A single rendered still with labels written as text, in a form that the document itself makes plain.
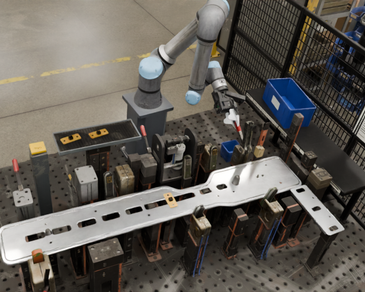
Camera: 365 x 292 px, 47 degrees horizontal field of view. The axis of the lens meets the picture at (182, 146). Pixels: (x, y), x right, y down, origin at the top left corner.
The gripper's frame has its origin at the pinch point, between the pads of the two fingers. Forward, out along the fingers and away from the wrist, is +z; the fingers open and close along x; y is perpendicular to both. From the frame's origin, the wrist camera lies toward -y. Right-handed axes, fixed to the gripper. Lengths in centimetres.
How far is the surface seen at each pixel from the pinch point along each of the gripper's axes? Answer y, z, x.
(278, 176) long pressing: -10.3, 30.9, 2.8
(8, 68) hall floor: 86, -173, -235
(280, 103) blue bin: -34.7, -8.5, -6.6
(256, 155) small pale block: -6.1, 17.3, -2.3
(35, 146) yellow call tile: 97, -9, -2
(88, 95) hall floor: 22, -116, -201
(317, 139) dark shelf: -46.3, 16.7, -2.4
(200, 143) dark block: 24.0, 6.2, 2.1
